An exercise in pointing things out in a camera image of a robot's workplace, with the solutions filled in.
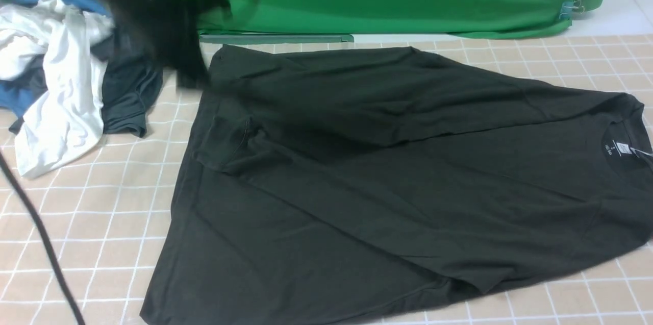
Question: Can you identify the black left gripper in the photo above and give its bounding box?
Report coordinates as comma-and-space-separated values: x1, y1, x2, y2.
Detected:
112, 0, 230, 90

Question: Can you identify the dark gray long-sleeve top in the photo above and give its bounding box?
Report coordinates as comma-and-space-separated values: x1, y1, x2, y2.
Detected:
140, 45, 651, 324

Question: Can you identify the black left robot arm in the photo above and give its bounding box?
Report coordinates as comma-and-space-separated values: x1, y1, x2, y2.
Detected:
101, 0, 231, 90

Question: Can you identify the dark teal crumpled garment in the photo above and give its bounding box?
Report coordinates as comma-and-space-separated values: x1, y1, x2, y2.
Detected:
2, 28, 163, 138

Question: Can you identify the white crumpled shirt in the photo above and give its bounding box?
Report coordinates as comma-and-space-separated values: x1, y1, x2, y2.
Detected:
2, 0, 113, 179

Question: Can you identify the blue crumpled garment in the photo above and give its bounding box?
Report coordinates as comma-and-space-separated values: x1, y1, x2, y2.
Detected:
2, 0, 113, 118

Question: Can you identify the checkered beige table cloth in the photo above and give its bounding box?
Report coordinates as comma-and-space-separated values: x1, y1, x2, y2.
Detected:
1, 34, 652, 324

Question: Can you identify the blue binder clip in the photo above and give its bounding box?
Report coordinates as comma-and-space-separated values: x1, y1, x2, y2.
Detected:
558, 0, 586, 21

